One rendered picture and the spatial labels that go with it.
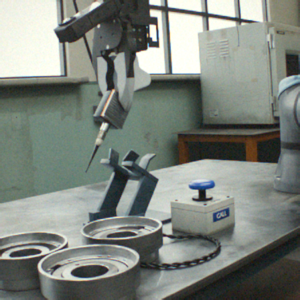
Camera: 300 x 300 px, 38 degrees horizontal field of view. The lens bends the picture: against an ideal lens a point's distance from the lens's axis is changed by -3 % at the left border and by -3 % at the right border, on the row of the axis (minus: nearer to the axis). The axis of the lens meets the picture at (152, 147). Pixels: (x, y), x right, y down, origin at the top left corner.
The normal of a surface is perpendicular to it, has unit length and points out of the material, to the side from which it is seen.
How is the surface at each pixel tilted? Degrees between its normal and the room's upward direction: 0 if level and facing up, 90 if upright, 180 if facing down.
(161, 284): 0
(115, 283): 90
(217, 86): 90
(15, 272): 90
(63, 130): 90
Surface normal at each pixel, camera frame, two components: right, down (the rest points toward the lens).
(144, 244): 0.57, 0.05
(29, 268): 0.33, 0.07
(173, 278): -0.07, -0.99
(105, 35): -0.72, 0.12
